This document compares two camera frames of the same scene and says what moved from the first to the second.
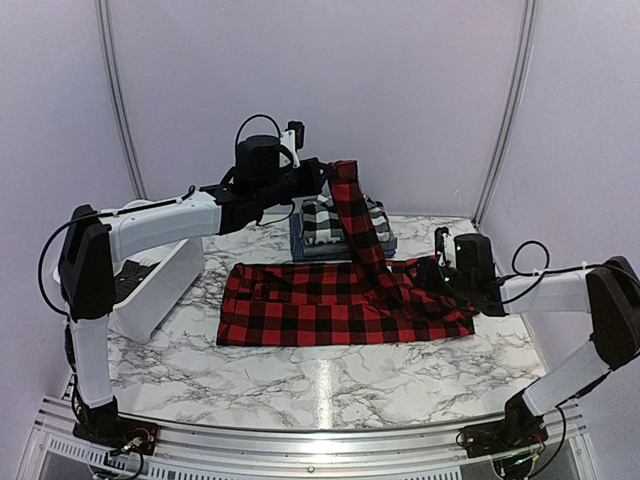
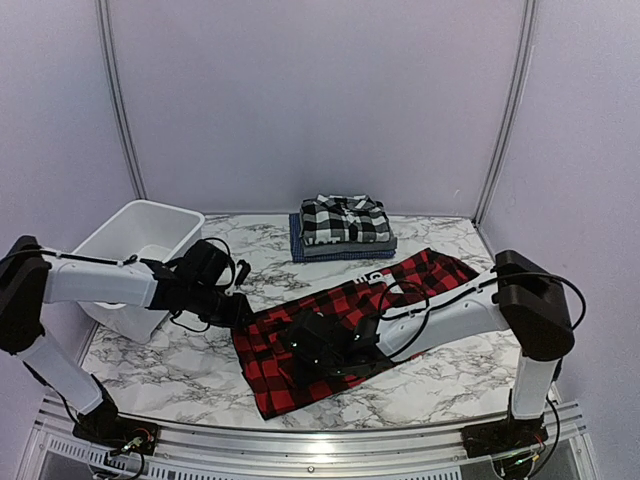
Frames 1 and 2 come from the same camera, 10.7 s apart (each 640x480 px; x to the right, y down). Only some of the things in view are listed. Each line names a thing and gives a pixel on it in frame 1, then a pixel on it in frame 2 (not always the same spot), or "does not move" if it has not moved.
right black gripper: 424,273 -> 302,372
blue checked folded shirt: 297,250 does not move
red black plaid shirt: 362,296 -> 277,389
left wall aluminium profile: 102,8 does not move
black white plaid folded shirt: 320,221 does not move
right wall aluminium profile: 530,11 does not move
